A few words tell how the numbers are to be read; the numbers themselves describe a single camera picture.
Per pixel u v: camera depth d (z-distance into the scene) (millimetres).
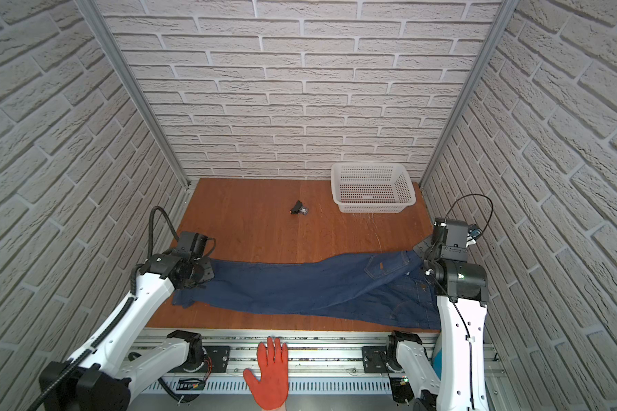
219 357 741
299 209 1080
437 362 550
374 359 736
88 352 392
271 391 693
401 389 691
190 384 724
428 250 589
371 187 1100
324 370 727
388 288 848
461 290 407
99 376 376
